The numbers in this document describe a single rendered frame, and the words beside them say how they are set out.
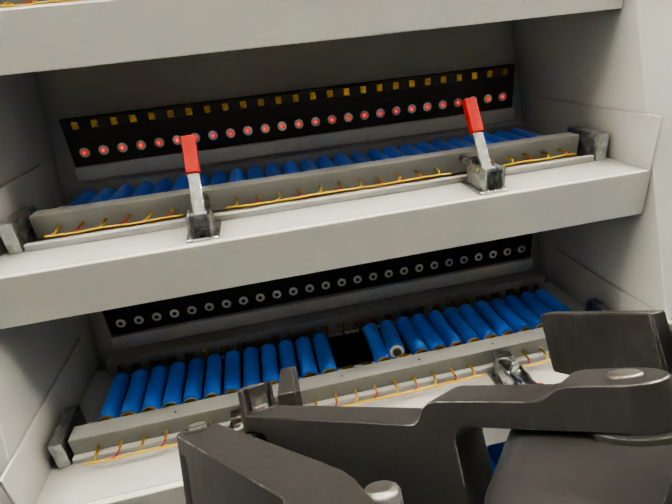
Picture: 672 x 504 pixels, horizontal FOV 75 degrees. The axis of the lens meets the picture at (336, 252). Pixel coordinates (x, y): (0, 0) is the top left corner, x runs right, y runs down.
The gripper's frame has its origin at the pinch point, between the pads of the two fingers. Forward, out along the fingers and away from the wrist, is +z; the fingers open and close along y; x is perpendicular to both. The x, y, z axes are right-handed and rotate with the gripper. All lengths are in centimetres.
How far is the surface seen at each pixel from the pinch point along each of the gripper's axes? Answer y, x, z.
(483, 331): 14.9, -2.1, 27.4
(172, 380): -19.5, -0.6, 29.3
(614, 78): 30.4, 21.1, 17.7
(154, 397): -21.0, -1.7, 27.7
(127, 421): -22.9, -3.1, 24.7
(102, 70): -23, 37, 31
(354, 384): -1.0, -4.1, 24.3
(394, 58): 13.3, 34.2, 31.8
